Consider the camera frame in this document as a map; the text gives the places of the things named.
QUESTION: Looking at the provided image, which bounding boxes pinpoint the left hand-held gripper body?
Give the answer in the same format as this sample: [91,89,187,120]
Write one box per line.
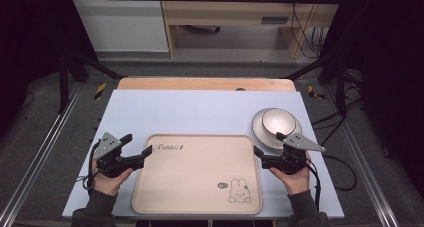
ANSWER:
[90,131,145,179]

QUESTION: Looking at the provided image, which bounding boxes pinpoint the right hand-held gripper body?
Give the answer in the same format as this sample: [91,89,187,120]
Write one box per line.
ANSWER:
[268,134,326,176]

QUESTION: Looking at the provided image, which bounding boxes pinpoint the grey ceramic bowl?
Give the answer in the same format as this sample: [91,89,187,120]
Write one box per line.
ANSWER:
[261,107,298,137]

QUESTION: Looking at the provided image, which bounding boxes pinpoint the beige tray with rabbit print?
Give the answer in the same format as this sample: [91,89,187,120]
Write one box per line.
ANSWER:
[131,133,264,216]

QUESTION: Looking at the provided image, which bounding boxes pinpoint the person's right hand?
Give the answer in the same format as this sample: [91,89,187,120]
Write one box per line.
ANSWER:
[268,152,312,197]

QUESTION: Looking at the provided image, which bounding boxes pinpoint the person's left hand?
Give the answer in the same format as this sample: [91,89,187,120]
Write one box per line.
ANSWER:
[89,159,135,198]

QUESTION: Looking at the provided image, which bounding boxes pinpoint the black and yellow tape marker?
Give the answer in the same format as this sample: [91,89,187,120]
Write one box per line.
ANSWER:
[307,85,327,101]
[93,82,108,101]

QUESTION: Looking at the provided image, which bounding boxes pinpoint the black metal stand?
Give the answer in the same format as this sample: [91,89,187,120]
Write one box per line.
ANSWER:
[57,48,125,114]
[285,51,348,119]

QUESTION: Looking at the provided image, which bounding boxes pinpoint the wooden table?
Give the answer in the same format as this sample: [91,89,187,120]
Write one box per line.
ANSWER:
[116,76,297,92]

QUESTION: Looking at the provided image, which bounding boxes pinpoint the white cabinet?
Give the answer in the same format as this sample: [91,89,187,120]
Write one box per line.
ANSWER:
[67,0,170,54]

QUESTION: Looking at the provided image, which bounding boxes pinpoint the dark curtain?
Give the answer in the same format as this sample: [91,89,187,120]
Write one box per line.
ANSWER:
[0,0,78,135]
[328,0,424,191]

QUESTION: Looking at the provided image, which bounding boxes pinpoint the wooden desk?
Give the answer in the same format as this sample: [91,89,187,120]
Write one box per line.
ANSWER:
[158,0,346,60]

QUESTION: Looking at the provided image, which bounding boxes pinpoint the left hand-held gripper cable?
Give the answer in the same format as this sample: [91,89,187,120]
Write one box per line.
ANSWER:
[76,139,102,193]

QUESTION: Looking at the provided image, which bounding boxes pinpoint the hand-held gripper cable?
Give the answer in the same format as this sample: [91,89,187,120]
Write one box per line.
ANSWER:
[76,139,102,193]
[304,161,322,213]

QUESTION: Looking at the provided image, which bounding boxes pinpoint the right hand-held gripper cable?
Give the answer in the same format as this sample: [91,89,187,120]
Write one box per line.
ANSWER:
[304,161,322,213]

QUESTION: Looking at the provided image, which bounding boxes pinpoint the black floor cable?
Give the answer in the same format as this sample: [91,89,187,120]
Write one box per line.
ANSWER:
[310,98,365,193]

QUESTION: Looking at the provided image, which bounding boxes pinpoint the aluminium floor rail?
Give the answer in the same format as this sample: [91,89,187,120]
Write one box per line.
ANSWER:
[323,86,402,227]
[0,82,85,227]

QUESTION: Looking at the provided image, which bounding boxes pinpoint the black hanging cables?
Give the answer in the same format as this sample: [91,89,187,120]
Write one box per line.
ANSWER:
[289,2,327,59]

